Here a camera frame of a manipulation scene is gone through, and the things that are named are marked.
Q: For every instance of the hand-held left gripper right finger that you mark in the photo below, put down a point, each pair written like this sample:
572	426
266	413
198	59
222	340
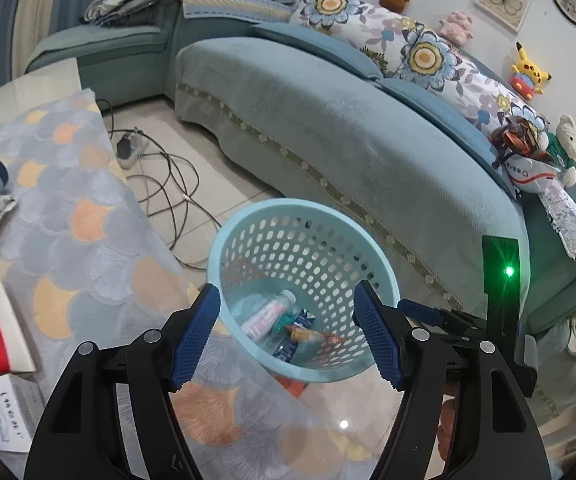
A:
375	340

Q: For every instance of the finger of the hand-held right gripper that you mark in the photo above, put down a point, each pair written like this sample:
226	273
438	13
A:
420	312

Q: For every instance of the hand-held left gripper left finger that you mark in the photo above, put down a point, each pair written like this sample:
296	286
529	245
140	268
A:
195	340

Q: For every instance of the light blue perforated plastic basket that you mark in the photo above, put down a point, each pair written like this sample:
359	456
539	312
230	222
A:
268	220

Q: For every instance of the orange snack wrapper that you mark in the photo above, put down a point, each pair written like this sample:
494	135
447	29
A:
308	334

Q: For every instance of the pink labelled plastic bottle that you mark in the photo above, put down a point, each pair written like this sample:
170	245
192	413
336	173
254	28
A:
265	317

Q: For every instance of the blue snack packet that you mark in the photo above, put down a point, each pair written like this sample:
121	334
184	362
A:
304	319

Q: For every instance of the rolled white patterned cloth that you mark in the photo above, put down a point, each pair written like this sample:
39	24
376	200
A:
570	222

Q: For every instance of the white plastic bag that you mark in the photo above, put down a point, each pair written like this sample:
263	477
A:
533	175

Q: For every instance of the scale patterned tablecloth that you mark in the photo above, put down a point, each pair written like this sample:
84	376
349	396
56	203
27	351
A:
92	260

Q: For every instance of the cream teddy bear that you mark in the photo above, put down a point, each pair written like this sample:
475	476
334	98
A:
568	140

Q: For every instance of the blue sofa cushion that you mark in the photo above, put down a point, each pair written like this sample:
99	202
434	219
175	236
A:
318	47
448	120

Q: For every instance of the black power adapter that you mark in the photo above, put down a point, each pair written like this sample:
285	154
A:
125	147

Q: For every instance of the white cardboard box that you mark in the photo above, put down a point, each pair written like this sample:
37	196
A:
2	410

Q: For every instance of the teal fabric sofa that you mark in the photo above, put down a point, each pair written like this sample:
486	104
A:
318	125

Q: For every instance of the yellow plush toy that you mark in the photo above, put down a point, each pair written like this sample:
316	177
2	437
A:
528	72

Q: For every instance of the floral pillow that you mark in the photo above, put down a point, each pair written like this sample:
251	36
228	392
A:
348	20
448	70

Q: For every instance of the pink plush toy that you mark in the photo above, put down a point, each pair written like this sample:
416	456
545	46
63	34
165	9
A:
457	27

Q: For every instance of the blue striped sofa throw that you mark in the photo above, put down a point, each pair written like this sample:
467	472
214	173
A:
227	2

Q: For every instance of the butterfly picture frame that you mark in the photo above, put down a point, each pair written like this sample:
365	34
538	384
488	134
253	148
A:
502	2

